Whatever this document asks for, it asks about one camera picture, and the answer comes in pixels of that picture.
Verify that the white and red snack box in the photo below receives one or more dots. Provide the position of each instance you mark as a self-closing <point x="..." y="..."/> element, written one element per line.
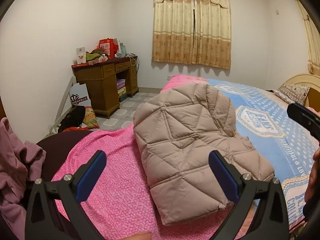
<point x="97" y="60"/>

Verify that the pale blue bag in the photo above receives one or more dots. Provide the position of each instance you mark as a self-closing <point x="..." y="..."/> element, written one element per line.
<point x="123" y="49"/>

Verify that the mauve garment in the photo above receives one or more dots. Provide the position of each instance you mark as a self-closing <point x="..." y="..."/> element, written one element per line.
<point x="12" y="175"/>

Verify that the white picture box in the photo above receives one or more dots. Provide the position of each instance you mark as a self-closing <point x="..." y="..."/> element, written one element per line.
<point x="80" y="55"/>

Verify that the wooden bed headboard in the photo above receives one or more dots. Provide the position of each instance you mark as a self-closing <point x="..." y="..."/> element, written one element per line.
<point x="300" y="78"/>

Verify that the beige patterned window curtain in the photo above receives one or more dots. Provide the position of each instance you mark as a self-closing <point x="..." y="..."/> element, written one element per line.
<point x="313" y="42"/>
<point x="175" y="30"/>

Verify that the red flat box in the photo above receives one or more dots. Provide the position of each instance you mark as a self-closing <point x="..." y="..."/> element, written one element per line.
<point x="80" y="65"/>

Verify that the green cloth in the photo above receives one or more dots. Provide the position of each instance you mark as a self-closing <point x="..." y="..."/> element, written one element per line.
<point x="92" y="56"/>

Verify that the white paper bag with logo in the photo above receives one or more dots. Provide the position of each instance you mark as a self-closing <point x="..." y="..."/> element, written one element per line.
<point x="78" y="93"/>

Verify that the purple box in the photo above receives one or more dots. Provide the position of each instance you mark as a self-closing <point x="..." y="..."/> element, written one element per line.
<point x="121" y="83"/>

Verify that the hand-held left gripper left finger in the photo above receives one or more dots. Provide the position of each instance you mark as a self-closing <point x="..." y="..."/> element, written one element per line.
<point x="91" y="172"/>

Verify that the brown wooden desk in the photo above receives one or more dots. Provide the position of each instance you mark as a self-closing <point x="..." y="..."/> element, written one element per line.
<point x="100" y="85"/>

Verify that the person's right hand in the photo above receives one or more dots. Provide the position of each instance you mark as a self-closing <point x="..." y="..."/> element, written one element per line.
<point x="314" y="180"/>

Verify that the black and floral clothes pile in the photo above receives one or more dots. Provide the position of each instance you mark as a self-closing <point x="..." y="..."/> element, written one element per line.
<point x="73" y="117"/>

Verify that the beige quilted puffer jacket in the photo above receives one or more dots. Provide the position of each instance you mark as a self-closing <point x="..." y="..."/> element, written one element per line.
<point x="187" y="142"/>

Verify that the red gift bag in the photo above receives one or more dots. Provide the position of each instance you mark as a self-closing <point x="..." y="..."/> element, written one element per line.
<point x="106" y="45"/>

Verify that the person's left hand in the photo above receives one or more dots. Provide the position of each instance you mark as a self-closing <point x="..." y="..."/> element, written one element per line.
<point x="137" y="237"/>

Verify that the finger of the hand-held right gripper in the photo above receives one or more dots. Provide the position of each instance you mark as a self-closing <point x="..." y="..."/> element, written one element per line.
<point x="302" y="116"/>

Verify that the blue dotted blanket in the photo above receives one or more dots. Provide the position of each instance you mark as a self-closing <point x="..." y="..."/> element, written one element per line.
<point x="275" y="142"/>

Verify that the yellow box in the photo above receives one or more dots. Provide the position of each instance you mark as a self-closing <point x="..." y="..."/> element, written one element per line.
<point x="122" y="91"/>

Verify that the floral cushion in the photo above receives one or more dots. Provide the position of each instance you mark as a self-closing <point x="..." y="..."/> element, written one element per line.
<point x="90" y="117"/>

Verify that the grey floral pillow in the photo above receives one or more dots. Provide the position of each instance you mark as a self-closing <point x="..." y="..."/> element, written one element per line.
<point x="292" y="91"/>

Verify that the white metal frame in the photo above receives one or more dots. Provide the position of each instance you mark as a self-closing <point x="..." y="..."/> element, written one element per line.
<point x="63" y="100"/>

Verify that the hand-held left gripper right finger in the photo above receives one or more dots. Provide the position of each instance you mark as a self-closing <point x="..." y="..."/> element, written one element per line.
<point x="223" y="177"/>

